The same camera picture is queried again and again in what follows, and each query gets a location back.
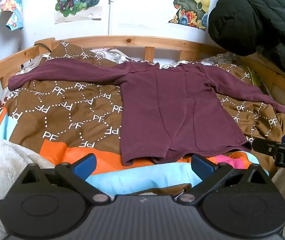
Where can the colourful landscape poster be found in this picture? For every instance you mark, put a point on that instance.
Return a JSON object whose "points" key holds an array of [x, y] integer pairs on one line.
{"points": [[190, 2]]}

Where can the white wall pipe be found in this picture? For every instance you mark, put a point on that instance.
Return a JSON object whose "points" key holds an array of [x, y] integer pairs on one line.
{"points": [[111, 12]]}

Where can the wooden bed frame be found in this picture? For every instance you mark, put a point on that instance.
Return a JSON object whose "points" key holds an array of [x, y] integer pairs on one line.
{"points": [[132, 41]]}

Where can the maroon long-sleeve shirt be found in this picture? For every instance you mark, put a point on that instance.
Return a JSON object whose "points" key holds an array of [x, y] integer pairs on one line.
{"points": [[172, 110]]}

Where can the white fleece blanket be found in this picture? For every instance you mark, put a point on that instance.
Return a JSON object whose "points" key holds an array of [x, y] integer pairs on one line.
{"points": [[5, 165]]}

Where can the blond cartoon child poster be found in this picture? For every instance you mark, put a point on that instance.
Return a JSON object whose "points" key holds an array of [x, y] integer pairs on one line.
{"points": [[78, 0]]}

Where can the yellow-green cloth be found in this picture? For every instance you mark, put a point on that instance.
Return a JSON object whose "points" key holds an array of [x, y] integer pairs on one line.
{"points": [[258, 78]]}

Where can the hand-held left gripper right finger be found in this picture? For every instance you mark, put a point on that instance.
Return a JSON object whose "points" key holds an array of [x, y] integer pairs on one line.
{"points": [[202, 168]]}

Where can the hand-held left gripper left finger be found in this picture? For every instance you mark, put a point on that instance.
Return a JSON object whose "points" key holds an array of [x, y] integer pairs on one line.
{"points": [[85, 167]]}

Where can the brown patterned blanket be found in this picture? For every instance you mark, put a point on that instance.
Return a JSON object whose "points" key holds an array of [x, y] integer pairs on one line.
{"points": [[70, 115]]}

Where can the black puffer jacket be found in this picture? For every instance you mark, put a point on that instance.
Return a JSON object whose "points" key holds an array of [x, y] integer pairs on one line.
{"points": [[247, 17]]}

